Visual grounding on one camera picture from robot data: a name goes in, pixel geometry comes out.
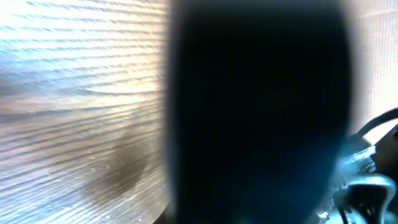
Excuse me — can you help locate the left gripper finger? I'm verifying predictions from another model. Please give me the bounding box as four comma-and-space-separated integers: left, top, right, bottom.
314, 134, 397, 224

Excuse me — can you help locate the black USB charging cable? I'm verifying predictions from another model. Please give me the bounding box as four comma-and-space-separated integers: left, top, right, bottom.
357, 107, 398, 138

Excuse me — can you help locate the Samsung Galaxy smartphone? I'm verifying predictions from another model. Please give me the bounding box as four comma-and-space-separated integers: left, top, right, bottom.
165, 0, 352, 224

